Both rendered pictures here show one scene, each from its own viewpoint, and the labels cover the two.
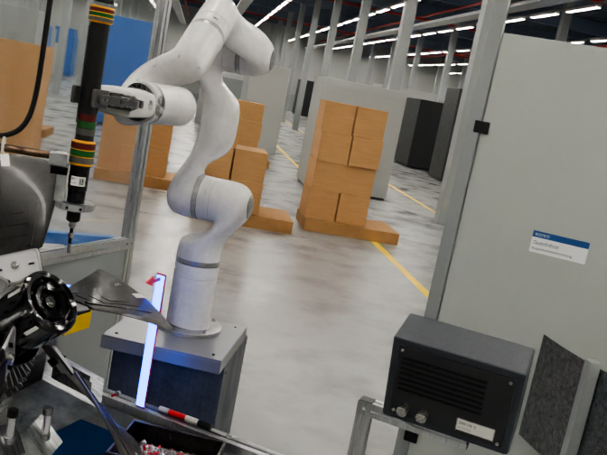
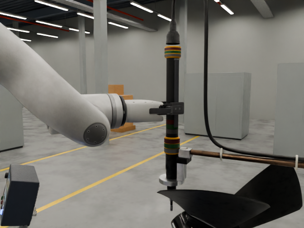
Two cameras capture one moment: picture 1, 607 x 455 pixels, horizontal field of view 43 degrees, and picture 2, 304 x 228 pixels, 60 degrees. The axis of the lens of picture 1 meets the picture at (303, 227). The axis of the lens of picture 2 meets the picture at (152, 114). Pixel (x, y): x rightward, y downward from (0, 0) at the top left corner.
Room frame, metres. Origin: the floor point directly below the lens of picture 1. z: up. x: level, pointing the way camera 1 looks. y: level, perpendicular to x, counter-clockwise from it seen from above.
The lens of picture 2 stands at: (1.97, 0.84, 1.64)
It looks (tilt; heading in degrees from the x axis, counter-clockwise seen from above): 7 degrees down; 221
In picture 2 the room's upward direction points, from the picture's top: straight up
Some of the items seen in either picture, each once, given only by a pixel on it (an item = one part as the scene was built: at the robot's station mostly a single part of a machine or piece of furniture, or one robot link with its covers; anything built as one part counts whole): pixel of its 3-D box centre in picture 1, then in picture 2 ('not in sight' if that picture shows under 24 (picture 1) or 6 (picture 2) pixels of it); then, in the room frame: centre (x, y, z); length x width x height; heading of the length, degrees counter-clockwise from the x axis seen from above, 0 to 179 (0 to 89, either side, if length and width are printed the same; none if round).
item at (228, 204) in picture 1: (216, 222); not in sight; (2.07, 0.24, 1.27); 0.19 x 0.12 x 0.24; 81
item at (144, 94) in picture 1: (124, 100); (136, 109); (1.51, 0.38, 1.58); 0.11 x 0.10 x 0.07; 159
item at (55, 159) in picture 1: (72, 181); (175, 164); (1.40, 0.43, 1.42); 0.09 x 0.07 x 0.10; 104
